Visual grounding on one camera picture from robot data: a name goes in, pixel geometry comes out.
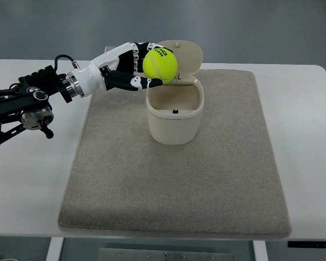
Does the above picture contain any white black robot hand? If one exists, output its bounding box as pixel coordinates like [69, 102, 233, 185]
[63, 42, 175, 98]

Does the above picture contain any yellow tennis ball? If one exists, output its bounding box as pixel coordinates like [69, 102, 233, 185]
[142, 47, 178, 84]

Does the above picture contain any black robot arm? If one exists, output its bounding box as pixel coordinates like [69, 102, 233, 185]
[0, 54, 79, 145]

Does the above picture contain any beige bin with open lid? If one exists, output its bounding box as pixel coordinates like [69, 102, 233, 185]
[146, 40, 204, 145]

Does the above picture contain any grey felt mat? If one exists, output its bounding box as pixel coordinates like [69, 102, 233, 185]
[59, 70, 291, 239]

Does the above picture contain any black table control panel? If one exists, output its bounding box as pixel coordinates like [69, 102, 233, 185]
[287, 241, 326, 249]

